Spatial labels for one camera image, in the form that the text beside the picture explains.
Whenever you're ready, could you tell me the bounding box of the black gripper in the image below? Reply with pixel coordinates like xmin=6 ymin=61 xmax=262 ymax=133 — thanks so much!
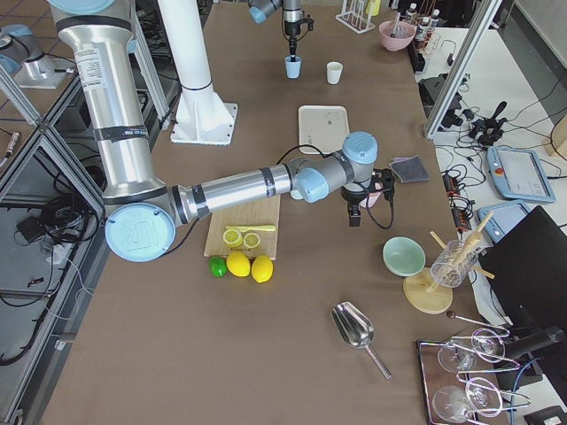
xmin=340 ymin=168 xmax=395 ymax=227
xmin=283 ymin=19 xmax=314 ymax=60

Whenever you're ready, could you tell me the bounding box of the light blue cup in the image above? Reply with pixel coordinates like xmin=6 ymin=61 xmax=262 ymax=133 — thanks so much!
xmin=284 ymin=56 xmax=302 ymax=79

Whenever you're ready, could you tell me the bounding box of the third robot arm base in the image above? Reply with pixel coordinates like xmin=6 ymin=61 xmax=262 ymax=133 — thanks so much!
xmin=1 ymin=24 xmax=66 ymax=89

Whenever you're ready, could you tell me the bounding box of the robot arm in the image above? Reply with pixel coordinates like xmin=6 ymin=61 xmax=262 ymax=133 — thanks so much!
xmin=247 ymin=0 xmax=315 ymax=62
xmin=50 ymin=1 xmax=378 ymax=262

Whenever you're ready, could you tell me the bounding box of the cream rabbit tray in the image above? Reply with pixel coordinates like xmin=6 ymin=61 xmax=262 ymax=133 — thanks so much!
xmin=298 ymin=105 xmax=350 ymax=155

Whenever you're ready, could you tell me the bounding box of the wine glass rack tray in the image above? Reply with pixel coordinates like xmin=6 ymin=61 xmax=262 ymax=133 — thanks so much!
xmin=416 ymin=328 xmax=531 ymax=424

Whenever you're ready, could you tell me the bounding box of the pink cup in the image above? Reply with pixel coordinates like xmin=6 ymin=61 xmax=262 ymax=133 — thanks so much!
xmin=360 ymin=192 xmax=382 ymax=208

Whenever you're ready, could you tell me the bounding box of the cream white cup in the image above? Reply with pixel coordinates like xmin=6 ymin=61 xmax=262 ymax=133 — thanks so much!
xmin=326 ymin=61 xmax=344 ymax=85

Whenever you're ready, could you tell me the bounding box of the mint green bowl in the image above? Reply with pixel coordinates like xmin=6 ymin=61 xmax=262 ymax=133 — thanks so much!
xmin=383 ymin=236 xmax=426 ymax=277

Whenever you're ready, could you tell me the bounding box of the grey folded cloth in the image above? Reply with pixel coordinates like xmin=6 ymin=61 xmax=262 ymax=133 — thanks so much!
xmin=390 ymin=157 xmax=430 ymax=183

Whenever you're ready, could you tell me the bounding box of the yellow-green cup on rack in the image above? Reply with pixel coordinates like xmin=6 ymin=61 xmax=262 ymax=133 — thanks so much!
xmin=366 ymin=0 xmax=381 ymax=17

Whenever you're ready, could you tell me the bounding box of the bamboo cutting board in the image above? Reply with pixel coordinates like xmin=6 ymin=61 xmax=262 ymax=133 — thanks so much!
xmin=204 ymin=196 xmax=281 ymax=260

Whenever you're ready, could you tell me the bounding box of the wooden mug tree stand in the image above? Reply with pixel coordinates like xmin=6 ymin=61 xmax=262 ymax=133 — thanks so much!
xmin=403 ymin=212 xmax=495 ymax=314

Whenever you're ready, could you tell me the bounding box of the halved lemon right piece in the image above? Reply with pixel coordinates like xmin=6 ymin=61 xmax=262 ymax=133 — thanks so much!
xmin=243 ymin=232 xmax=261 ymax=250

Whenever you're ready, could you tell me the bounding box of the halved lemon piece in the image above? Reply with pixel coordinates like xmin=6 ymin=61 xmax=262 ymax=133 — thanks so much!
xmin=222 ymin=228 xmax=244 ymax=248
xmin=243 ymin=232 xmax=261 ymax=250

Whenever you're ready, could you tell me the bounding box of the whole yellow lemon right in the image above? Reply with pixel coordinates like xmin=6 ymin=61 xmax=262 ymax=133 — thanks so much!
xmin=252 ymin=255 xmax=274 ymax=283

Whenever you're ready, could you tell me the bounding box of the whole yellow lemon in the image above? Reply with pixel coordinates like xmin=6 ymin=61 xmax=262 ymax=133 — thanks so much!
xmin=226 ymin=251 xmax=251 ymax=277
xmin=252 ymin=255 xmax=274 ymax=283

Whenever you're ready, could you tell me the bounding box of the clear glass mug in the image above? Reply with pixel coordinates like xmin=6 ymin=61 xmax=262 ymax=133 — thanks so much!
xmin=431 ymin=240 xmax=479 ymax=288

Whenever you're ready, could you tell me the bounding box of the pink ribbed bowl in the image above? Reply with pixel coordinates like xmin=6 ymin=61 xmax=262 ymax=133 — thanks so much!
xmin=378 ymin=20 xmax=416 ymax=51

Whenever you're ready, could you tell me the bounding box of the yellow plastic knife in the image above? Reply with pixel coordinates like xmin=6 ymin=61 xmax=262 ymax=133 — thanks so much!
xmin=225 ymin=225 xmax=276 ymax=232

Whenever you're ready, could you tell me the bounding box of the metal ice scoop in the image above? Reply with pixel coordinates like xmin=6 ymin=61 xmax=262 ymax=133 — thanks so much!
xmin=331 ymin=301 xmax=392 ymax=380

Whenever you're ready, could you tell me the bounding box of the halved lemon left piece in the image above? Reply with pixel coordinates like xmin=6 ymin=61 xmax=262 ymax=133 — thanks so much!
xmin=222 ymin=228 xmax=244 ymax=248

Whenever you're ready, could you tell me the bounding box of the whole yellow lemon left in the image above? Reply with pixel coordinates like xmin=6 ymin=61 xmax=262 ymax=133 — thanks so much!
xmin=226 ymin=251 xmax=251 ymax=277

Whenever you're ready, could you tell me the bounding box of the green lime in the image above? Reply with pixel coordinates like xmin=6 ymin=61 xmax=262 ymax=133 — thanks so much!
xmin=208 ymin=256 xmax=228 ymax=277

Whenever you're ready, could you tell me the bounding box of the blue teach pendant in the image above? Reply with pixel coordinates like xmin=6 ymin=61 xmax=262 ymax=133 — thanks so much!
xmin=477 ymin=199 xmax=531 ymax=243
xmin=486 ymin=146 xmax=556 ymax=204

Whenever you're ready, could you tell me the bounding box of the black laptop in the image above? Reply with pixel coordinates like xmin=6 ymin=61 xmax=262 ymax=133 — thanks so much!
xmin=480 ymin=206 xmax=566 ymax=329

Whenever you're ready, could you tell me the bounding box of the white wire cup rack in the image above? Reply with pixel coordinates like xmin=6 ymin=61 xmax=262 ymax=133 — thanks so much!
xmin=335 ymin=0 xmax=375 ymax=34

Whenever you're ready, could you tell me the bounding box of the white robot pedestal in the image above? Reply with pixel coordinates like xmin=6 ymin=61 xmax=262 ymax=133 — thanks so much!
xmin=159 ymin=0 xmax=237 ymax=145

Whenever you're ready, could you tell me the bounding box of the aluminium frame post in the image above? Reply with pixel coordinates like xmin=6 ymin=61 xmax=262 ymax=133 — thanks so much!
xmin=423 ymin=0 xmax=502 ymax=141

